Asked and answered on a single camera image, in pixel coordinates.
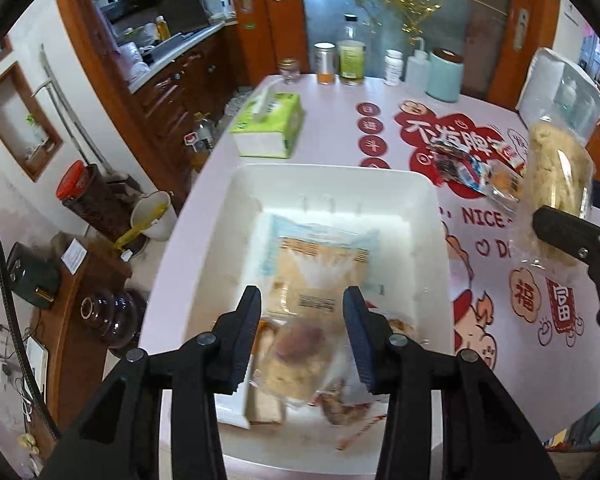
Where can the orange filled jar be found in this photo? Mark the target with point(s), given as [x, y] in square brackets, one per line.
[325, 62]

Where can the frosted glass sliding door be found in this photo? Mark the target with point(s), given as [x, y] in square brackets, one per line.
[325, 0]

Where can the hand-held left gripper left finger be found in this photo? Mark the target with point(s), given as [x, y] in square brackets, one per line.
[240, 340]

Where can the blue snack packet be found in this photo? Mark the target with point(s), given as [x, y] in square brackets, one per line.
[475, 175]

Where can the large pale cracker bag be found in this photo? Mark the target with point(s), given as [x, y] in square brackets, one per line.
[320, 260]

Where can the white bucket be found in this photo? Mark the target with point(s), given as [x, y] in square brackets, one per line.
[155, 212]

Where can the clear bag of pale puffs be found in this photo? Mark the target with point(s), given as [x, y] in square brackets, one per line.
[555, 170]

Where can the black box device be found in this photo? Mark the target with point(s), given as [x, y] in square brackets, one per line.
[30, 275]

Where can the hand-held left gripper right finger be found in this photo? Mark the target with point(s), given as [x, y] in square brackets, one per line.
[362, 345]

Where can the mixed nuts packet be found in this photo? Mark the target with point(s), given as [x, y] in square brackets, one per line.
[347, 410]

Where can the wooden wall frame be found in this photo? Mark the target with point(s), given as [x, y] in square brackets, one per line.
[20, 120]

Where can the orange snack packet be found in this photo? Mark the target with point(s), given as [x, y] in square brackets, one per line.
[265, 332]

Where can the wooden side table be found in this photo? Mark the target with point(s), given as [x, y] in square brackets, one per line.
[75, 330]

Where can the clear plastic container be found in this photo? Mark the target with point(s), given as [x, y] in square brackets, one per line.
[545, 85]

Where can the tan biscuit packet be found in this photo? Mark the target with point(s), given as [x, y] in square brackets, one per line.
[505, 182]

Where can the white and red snack packet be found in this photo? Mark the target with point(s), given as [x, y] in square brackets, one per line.
[362, 430]

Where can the dark glass jar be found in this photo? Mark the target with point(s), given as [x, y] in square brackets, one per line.
[110, 317]

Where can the wooden kitchen cabinet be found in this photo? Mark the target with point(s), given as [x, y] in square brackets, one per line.
[180, 90]

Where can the white squeeze bottle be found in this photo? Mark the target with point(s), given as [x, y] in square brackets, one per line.
[416, 72]

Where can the yellow drink bottle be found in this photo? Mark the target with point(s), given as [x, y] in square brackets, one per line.
[162, 28]

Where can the dark snack packet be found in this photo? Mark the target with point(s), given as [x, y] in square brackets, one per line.
[445, 165]

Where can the cooking oil bottle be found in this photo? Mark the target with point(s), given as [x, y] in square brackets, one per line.
[202, 135]

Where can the round red pastry packet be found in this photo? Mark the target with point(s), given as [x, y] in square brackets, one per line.
[297, 342]

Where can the small glass jar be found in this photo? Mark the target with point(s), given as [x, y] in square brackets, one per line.
[289, 72]

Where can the round pastry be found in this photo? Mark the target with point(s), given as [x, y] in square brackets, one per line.
[290, 380]

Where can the teal canister with brown lid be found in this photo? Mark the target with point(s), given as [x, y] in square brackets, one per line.
[445, 77]

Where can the long beige snack packet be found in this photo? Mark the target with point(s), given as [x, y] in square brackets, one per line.
[266, 407]

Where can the jar with red lid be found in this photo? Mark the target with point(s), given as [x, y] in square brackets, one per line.
[80, 185]

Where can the long metal pole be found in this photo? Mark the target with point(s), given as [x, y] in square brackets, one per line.
[67, 110]

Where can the white pill bottle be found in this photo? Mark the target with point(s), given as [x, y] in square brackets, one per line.
[394, 67]

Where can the green tissue box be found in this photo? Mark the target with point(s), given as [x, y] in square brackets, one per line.
[275, 120]

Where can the glass bottle with green label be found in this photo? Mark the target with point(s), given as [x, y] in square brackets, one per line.
[351, 57]

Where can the white plastic bin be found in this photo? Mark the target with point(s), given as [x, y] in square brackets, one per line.
[340, 190]

